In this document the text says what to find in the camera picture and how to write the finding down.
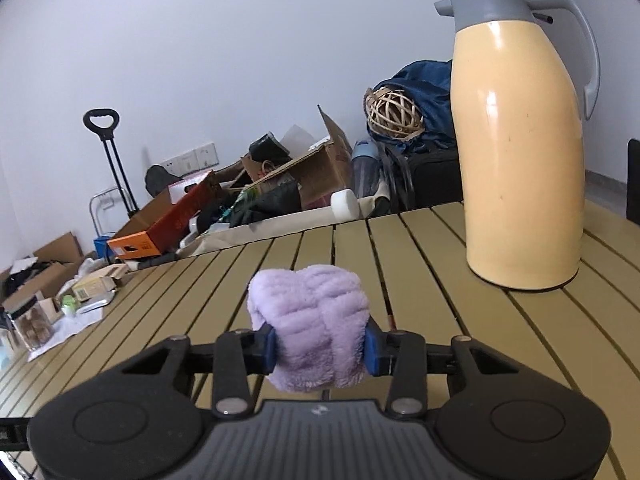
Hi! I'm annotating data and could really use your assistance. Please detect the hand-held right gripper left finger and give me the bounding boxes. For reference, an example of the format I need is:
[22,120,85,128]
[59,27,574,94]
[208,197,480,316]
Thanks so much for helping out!
[122,325,277,419]

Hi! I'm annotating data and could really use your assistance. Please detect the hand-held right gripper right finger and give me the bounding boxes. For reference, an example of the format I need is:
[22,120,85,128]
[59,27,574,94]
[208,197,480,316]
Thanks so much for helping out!
[364,327,521,419]

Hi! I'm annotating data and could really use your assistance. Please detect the purple fluffy cloth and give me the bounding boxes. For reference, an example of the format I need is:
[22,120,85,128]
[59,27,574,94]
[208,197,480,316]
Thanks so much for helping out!
[247,265,371,392]

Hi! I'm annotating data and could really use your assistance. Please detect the tan folding table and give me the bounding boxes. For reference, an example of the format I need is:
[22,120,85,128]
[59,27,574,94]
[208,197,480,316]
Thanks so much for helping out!
[0,199,640,480]

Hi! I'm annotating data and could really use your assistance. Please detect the dark cloth pile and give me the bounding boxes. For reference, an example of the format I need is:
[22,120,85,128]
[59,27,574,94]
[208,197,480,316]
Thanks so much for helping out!
[197,182,304,231]

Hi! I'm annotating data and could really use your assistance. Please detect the white tape roll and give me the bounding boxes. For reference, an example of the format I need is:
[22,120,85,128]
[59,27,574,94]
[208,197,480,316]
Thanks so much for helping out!
[330,188,361,220]

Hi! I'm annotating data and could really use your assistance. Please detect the orange long box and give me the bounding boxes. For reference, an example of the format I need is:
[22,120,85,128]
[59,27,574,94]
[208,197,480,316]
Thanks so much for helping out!
[106,169,224,261]

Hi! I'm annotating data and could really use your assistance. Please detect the open cardboard box with flap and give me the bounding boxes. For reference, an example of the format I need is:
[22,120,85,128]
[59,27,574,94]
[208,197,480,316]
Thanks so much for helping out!
[239,104,354,211]

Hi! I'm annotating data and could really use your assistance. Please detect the blue water bottle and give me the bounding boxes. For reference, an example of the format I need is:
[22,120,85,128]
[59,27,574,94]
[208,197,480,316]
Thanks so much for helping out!
[351,139,382,200]

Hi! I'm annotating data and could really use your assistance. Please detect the black suitcase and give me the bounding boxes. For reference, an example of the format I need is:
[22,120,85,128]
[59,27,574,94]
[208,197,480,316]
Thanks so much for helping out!
[384,147,464,211]

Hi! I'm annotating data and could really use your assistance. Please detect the white cloth sheet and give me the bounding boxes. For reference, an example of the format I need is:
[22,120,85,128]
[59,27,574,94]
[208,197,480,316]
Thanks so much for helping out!
[27,299,104,361]

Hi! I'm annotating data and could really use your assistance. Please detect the black bag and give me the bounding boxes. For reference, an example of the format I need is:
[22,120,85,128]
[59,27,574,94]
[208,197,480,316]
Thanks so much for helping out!
[144,164,181,196]

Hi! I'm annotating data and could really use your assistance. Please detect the black pouch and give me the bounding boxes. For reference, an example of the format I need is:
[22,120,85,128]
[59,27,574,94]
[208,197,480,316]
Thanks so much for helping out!
[248,132,294,161]

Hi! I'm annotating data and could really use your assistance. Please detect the clear snack jar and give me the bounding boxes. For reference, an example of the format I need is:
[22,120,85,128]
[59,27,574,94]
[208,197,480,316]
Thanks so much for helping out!
[8,293,55,352]

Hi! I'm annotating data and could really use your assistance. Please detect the wicker ball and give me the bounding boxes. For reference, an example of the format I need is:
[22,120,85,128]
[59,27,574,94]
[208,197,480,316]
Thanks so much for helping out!
[367,87,425,142]

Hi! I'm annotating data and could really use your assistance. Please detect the yellow thermos jug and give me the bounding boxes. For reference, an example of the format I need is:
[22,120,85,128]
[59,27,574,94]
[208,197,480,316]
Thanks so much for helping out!
[433,0,601,291]

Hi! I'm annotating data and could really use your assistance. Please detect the dark blue cloth bag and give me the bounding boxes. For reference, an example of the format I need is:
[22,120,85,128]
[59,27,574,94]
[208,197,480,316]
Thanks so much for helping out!
[372,58,456,154]

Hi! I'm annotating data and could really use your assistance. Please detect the white wall socket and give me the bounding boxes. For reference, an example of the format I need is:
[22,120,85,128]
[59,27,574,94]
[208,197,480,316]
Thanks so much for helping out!
[159,142,220,174]

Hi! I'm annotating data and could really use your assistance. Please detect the chrome tube frame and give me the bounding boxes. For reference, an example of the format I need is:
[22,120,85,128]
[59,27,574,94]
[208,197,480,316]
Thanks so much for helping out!
[89,185,134,239]

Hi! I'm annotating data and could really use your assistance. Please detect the black trolley handle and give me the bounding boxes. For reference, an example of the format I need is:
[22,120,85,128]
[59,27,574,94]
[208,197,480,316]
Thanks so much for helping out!
[82,108,140,221]

